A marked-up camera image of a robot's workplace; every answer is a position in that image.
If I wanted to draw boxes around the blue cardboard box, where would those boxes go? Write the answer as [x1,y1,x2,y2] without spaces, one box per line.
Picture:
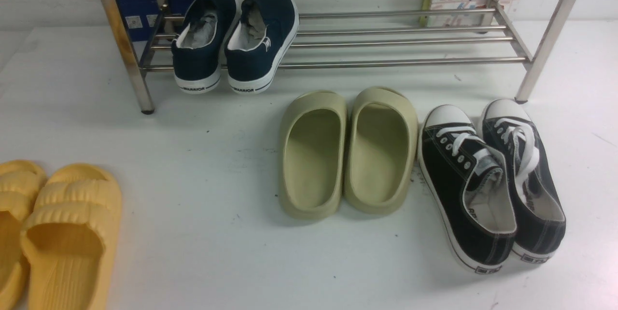
[117,0,194,42]

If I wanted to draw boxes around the left yellow ridged slipper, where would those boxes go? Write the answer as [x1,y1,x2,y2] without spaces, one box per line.
[0,159,47,310]

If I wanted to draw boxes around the stainless steel shoe rack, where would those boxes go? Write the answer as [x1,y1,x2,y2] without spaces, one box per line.
[101,0,576,115]

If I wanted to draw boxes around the black canvas sneaker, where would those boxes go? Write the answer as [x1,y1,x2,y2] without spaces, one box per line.
[478,99,566,265]
[417,105,518,275]

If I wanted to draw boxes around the right olive foam slide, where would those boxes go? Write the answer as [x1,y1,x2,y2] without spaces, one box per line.
[344,87,419,215]

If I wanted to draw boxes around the yellow ridged slipper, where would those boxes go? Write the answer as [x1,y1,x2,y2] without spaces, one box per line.
[20,163,122,310]
[0,159,47,310]

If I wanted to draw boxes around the olive foam slide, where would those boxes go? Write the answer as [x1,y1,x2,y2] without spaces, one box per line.
[344,87,419,215]
[279,90,348,220]

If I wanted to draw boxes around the left olive foam slide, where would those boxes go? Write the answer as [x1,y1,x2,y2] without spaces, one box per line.
[279,90,348,220]

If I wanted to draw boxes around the right yellow ridged slipper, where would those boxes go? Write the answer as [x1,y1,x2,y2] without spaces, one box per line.
[20,163,122,310]

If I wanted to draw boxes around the navy canvas shoe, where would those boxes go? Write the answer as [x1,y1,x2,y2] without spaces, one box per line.
[171,0,240,95]
[224,0,300,95]

